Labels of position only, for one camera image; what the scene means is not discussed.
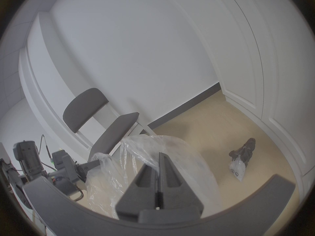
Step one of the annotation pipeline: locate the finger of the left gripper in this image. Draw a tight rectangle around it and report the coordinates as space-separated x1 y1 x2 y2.
78 160 102 180

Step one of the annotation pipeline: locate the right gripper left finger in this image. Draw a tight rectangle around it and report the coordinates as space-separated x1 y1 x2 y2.
115 152 160 222

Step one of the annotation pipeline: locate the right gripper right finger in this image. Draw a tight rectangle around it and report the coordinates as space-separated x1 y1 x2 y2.
160 152 204 217

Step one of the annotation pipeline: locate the clear plastic bag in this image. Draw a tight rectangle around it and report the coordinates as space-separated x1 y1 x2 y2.
85 135 221 219

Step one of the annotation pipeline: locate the black plastic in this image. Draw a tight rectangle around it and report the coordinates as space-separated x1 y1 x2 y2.
229 138 256 168

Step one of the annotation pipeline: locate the grey and white chair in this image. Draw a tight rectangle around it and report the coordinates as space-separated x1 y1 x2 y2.
63 88 157 162

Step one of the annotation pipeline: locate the clear printed wrapper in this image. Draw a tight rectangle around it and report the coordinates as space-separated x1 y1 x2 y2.
228 156 246 182

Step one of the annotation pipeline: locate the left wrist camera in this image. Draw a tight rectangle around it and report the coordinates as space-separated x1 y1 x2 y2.
51 150 71 171

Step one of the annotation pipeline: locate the black cable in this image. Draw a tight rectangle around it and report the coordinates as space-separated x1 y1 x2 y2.
39 134 57 169

